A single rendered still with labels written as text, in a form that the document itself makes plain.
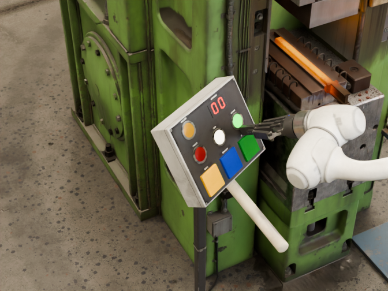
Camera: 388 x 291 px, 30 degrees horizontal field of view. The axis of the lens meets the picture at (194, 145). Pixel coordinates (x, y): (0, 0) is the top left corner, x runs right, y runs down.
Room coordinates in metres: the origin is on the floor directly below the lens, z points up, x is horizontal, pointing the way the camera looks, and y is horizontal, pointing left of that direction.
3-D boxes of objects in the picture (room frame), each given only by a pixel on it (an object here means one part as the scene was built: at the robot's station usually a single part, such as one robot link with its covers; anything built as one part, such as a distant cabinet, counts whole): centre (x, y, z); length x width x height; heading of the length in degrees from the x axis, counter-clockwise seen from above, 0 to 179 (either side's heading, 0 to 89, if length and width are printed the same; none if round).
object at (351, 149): (2.33, -0.42, 0.69); 0.56 x 0.38 x 0.45; 27
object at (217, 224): (2.04, -0.10, 0.36); 0.09 x 0.07 x 0.12; 117
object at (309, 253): (2.33, -0.42, 0.23); 0.55 x 0.37 x 0.47; 27
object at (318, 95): (2.29, -0.38, 0.96); 0.42 x 0.20 x 0.09; 27
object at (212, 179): (1.62, -0.05, 1.01); 0.07 x 0.05 x 0.07; 142
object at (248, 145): (1.78, -0.18, 1.01); 0.07 x 0.05 x 0.07; 142
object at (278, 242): (1.87, -0.21, 0.62); 0.44 x 0.05 x 0.05; 27
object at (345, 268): (2.06, -0.49, 0.01); 0.58 x 0.39 x 0.01; 117
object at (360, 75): (2.24, -0.60, 0.95); 0.12 x 0.08 x 0.06; 27
